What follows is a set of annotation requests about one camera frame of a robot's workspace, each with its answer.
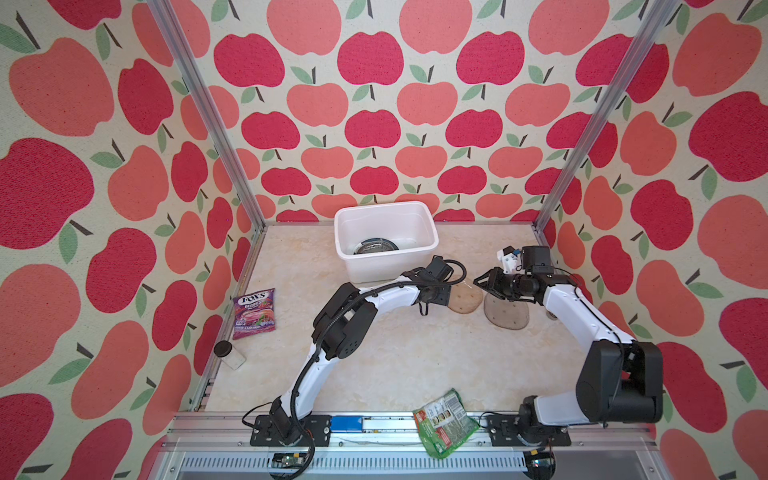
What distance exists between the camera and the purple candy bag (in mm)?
922

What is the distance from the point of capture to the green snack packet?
0.73 metres

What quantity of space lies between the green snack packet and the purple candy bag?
0.52 meters
